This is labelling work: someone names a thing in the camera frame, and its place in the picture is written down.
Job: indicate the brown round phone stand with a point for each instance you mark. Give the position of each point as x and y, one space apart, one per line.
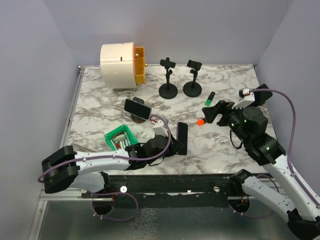
135 118

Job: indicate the silver-edged phone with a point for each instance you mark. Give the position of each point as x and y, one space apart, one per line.
137 109

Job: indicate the black round-base front stand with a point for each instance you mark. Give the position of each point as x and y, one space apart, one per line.
168 90

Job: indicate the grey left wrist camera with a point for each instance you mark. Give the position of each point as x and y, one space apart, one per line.
159 128

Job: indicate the orange and black marker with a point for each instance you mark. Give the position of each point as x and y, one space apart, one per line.
201 122

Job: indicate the white cylindrical drum device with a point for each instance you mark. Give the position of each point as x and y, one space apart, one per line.
117 65

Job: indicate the green and black marker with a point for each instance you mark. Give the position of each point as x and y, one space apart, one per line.
209 99

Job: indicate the purple-edged black phone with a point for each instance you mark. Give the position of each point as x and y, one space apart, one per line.
182 137

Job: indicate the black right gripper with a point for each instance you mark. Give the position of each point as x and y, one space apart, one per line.
222 106

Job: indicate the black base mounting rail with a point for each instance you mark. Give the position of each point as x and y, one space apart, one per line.
169 191

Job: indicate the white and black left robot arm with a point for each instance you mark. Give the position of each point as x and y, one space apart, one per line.
67 168

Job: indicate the tall black phone stand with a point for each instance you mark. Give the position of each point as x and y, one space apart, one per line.
192 88

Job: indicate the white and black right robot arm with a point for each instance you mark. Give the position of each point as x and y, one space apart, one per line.
296 208

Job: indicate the green plastic bin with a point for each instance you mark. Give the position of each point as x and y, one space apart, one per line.
120 138

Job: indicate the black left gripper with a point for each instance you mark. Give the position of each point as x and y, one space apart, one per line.
174 146

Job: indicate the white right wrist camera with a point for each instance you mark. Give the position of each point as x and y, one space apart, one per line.
245 98

